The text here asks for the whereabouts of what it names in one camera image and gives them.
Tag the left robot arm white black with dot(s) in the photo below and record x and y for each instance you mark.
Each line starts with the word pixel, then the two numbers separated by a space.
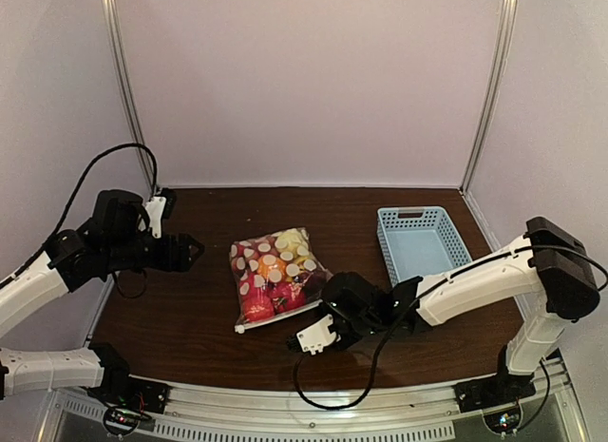
pixel 124 233

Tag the purple fake fruit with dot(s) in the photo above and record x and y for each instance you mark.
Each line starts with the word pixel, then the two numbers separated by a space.
pixel 315 284

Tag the orange fake orange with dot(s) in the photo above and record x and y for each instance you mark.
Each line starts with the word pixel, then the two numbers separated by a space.
pixel 272 268

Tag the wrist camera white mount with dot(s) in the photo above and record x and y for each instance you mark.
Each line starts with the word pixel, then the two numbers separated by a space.
pixel 315 338
pixel 156 210

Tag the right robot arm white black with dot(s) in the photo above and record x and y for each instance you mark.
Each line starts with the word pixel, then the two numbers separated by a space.
pixel 545 261

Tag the left aluminium frame post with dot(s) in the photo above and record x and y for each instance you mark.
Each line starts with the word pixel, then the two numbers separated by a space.
pixel 112 21

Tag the red fake apple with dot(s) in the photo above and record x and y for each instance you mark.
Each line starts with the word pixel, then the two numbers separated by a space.
pixel 287 297
pixel 257 309

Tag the yellow fake lemon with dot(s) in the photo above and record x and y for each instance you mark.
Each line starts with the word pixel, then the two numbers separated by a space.
pixel 293 246

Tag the aluminium frame post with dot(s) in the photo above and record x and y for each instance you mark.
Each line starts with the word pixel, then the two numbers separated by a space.
pixel 507 19
pixel 112 21

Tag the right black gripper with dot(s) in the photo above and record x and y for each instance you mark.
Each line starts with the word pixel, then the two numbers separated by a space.
pixel 339 324

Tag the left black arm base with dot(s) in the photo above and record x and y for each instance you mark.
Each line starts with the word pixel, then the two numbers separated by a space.
pixel 133 407

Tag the right aluminium frame post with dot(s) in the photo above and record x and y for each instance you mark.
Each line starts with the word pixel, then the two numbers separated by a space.
pixel 507 19

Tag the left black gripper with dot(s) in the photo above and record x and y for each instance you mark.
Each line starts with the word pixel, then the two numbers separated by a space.
pixel 169 251

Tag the light blue plastic basket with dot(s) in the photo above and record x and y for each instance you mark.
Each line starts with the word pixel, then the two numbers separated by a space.
pixel 419 241

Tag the clear polka dot zip bag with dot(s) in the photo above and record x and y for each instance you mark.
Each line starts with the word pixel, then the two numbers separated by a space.
pixel 244 256

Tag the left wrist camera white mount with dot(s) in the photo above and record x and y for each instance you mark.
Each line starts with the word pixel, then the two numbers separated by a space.
pixel 156 210

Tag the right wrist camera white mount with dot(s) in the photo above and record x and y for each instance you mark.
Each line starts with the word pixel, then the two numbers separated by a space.
pixel 315 338

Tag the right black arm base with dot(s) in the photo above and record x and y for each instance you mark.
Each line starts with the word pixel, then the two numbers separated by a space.
pixel 498 397

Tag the front aluminium rail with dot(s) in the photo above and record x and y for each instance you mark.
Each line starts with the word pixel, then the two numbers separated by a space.
pixel 418 413

